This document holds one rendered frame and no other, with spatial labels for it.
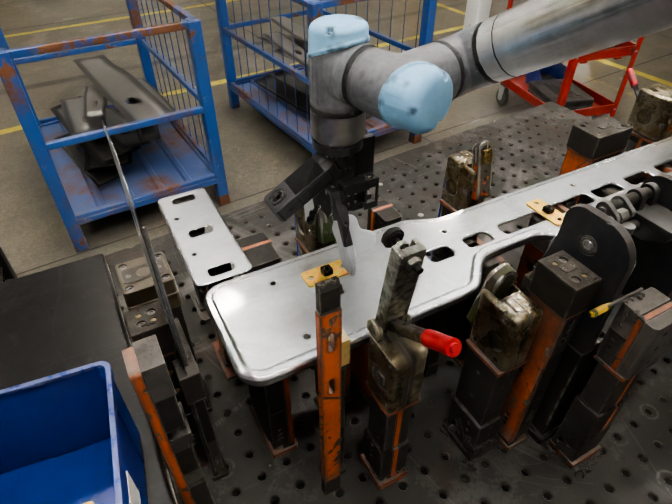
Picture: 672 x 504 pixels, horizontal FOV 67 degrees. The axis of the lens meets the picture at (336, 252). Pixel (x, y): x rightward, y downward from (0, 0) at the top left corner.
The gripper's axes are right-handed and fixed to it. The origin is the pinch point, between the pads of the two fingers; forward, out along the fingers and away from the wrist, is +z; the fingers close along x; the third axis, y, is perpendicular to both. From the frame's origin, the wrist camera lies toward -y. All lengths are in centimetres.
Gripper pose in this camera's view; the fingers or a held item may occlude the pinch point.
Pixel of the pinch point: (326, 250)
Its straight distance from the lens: 82.8
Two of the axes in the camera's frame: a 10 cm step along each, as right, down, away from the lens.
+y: 8.8, -3.1, 3.6
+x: -4.7, -5.7, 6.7
